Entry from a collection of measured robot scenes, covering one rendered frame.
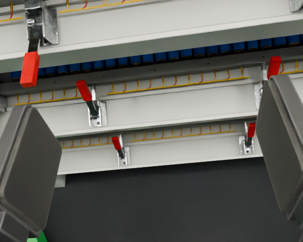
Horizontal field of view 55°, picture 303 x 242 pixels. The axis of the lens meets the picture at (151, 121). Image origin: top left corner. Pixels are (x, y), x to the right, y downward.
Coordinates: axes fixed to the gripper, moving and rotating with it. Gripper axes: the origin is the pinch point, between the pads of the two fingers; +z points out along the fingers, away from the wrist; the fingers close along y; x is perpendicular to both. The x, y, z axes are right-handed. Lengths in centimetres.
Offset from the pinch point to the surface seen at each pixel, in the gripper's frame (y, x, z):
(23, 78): -12.6, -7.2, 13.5
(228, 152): 10, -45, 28
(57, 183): -31, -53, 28
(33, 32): -12.4, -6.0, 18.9
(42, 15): -11.4, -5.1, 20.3
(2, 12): -16.7, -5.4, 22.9
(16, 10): -15.2, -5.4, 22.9
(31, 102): -23.8, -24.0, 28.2
